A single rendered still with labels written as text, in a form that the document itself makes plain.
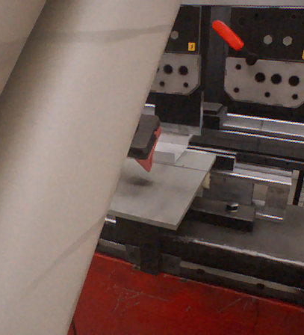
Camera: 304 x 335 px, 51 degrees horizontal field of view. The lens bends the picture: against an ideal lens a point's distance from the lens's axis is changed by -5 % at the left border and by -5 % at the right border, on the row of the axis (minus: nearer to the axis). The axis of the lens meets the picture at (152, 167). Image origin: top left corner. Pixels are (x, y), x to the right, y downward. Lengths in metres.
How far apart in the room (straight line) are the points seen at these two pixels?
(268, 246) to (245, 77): 0.32
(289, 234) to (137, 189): 0.33
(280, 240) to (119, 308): 0.44
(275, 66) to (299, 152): 0.39
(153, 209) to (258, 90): 0.28
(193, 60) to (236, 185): 0.27
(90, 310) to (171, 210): 0.52
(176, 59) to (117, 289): 0.54
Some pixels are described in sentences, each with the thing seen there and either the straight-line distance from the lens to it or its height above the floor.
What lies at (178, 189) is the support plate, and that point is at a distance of 0.57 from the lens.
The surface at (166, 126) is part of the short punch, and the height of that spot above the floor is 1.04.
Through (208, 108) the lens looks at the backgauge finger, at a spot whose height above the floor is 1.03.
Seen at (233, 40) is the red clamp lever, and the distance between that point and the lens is 0.58.
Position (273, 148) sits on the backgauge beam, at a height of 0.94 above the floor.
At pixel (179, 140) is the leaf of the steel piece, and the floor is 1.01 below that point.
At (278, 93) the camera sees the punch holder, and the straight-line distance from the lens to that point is 0.62.
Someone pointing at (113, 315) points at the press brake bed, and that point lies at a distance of 0.93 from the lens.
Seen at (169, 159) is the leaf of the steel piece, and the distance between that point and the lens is 0.65.
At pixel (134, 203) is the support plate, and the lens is 0.53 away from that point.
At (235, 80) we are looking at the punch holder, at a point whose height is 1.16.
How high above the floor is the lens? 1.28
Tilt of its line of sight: 26 degrees down
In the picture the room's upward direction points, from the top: straight up
